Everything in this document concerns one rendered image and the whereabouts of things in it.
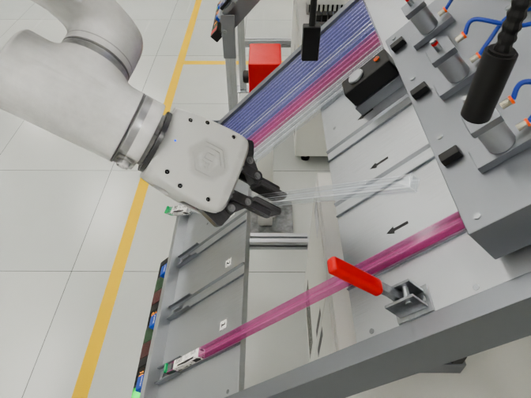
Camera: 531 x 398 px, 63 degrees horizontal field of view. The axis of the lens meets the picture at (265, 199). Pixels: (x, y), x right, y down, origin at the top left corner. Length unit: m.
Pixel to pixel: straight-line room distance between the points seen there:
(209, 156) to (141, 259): 1.35
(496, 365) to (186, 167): 0.69
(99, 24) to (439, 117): 0.36
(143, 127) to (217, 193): 0.11
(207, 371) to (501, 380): 0.54
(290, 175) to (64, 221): 1.04
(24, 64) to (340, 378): 0.43
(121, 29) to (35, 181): 1.86
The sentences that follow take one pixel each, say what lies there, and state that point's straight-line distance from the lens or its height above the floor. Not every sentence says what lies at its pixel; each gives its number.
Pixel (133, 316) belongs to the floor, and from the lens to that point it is 1.68.
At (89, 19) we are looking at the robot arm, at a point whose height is 1.21.
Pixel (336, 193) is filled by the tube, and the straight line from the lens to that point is 0.45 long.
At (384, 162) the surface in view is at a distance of 0.57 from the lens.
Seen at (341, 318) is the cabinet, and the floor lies 0.62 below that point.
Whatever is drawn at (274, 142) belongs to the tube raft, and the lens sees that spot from 0.78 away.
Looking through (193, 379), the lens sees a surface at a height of 0.79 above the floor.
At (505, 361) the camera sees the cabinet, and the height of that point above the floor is 0.62.
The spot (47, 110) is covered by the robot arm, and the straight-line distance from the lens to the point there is 0.47.
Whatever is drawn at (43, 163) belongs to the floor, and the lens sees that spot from 2.43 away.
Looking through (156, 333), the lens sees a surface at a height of 0.73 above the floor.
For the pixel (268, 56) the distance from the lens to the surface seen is 1.37.
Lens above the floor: 1.40
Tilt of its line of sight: 45 degrees down
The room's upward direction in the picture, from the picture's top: straight up
